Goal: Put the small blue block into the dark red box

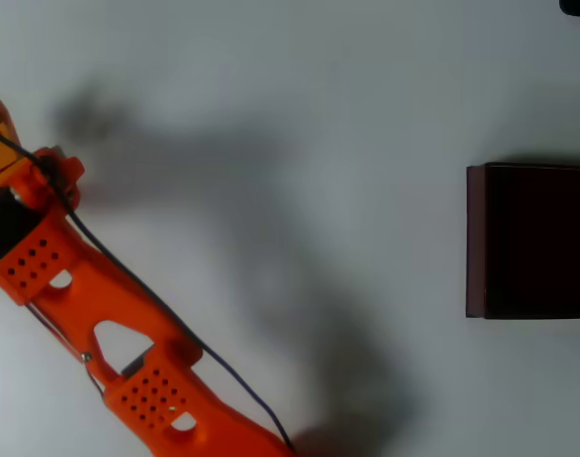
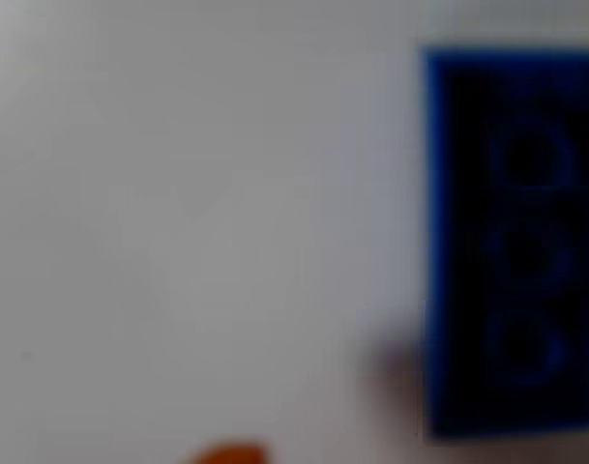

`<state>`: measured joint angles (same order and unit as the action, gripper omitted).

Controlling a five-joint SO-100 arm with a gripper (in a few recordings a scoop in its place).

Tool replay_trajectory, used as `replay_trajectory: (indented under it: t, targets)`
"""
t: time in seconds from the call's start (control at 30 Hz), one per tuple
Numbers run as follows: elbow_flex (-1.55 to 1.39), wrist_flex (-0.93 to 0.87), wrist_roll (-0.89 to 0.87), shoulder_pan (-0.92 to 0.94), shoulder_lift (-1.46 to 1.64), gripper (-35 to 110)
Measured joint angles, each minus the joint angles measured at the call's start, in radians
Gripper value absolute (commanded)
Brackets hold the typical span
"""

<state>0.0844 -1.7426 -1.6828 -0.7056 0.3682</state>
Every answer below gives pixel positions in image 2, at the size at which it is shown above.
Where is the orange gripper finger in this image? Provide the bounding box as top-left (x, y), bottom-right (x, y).
top-left (185, 438), bottom-right (271, 464)

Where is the small blue block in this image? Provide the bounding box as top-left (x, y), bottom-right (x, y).
top-left (419, 43), bottom-right (589, 442)

